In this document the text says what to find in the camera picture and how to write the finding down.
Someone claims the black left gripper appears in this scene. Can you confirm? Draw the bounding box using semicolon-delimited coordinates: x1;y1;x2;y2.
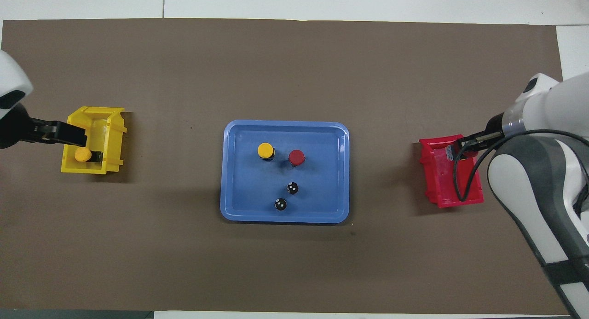
0;103;88;150

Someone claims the blue plastic tray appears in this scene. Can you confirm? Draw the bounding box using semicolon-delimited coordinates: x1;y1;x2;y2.
220;120;350;224

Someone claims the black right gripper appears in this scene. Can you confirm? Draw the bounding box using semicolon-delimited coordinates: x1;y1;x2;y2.
445;112;507;162

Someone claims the brown table mat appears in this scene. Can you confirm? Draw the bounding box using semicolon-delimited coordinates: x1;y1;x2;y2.
0;18;585;316

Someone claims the red plastic bin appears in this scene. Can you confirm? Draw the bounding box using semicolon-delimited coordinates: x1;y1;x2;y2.
418;134;485;209

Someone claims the yellow plastic bin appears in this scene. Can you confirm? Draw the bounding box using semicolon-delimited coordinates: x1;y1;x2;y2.
61;106;127;175

